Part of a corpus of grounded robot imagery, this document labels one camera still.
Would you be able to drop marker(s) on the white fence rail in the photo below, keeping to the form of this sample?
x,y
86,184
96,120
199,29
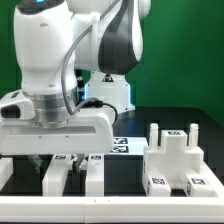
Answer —
x,y
215,183
112,209

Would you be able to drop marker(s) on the white flat back panel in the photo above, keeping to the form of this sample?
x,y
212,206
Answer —
x,y
128,146

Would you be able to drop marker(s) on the white left fence block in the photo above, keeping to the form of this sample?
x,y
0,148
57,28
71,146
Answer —
x,y
6,170

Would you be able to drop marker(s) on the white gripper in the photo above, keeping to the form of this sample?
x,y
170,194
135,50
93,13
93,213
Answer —
x,y
89,131

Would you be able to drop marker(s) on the white front fence rail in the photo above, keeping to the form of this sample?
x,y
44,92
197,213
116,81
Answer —
x,y
112,209

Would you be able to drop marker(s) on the white long side rail front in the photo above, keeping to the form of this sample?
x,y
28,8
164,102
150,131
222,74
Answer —
x,y
55,177

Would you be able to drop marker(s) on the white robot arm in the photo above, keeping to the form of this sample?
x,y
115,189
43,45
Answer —
x,y
53,40

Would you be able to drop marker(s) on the white chair seat block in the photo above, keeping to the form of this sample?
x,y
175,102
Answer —
x,y
170,152

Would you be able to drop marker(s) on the white long side rail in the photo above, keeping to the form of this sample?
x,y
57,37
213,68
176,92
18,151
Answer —
x,y
55,177
94,182

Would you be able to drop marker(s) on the white right fence rail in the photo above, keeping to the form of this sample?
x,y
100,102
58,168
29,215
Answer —
x,y
215,183

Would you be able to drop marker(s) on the white long side rail back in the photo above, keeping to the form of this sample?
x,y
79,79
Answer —
x,y
94,182

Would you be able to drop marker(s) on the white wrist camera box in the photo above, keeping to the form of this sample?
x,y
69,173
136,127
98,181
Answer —
x,y
15,105

